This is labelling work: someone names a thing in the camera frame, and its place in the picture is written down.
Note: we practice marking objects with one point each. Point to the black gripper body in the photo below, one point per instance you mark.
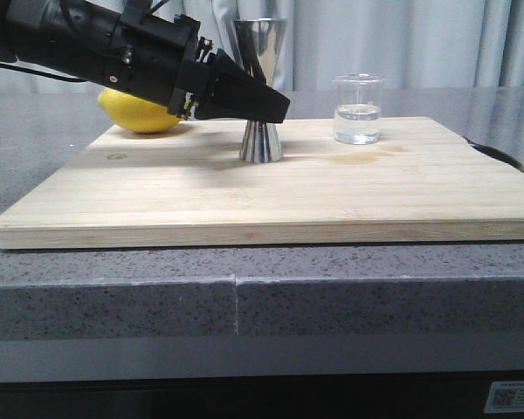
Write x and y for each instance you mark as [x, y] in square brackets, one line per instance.
[151, 58]

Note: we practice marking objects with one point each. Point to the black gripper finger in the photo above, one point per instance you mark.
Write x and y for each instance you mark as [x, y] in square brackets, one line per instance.
[233, 93]

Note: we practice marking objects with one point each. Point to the steel double jigger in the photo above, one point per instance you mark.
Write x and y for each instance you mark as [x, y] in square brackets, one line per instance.
[259, 44]

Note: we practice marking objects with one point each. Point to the clear glass beaker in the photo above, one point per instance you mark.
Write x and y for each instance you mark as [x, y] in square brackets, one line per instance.
[358, 108]

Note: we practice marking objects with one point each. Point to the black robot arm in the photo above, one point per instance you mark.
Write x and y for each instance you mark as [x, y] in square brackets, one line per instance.
[66, 36]

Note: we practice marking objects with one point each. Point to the yellow lemon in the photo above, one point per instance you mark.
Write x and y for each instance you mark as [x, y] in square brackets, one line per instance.
[135, 114]

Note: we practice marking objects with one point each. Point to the grey curtain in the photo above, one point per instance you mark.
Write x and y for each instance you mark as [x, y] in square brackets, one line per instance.
[413, 44]

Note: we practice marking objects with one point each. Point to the light wooden cutting board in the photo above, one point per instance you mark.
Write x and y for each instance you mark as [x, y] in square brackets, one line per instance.
[419, 183]

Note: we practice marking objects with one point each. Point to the white QR label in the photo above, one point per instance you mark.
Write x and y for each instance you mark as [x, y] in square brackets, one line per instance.
[505, 397]

